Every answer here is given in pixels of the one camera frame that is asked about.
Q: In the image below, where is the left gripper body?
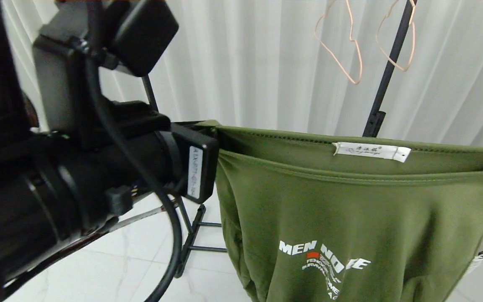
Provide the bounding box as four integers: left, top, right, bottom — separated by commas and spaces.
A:
29, 100, 220, 249

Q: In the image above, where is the green printed shirt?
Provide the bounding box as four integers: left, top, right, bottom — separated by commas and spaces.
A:
195, 119, 483, 302

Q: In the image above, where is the pink clothes hanger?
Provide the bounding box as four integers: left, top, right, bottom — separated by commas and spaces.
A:
314, 0, 364, 86
375, 0, 416, 73

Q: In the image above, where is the black clothes rack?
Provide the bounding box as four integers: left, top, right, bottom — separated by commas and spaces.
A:
140, 0, 418, 280

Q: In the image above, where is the white curtain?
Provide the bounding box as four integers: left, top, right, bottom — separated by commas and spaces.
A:
0, 0, 483, 148

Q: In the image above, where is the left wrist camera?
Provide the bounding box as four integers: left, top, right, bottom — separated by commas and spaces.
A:
33, 0, 180, 139

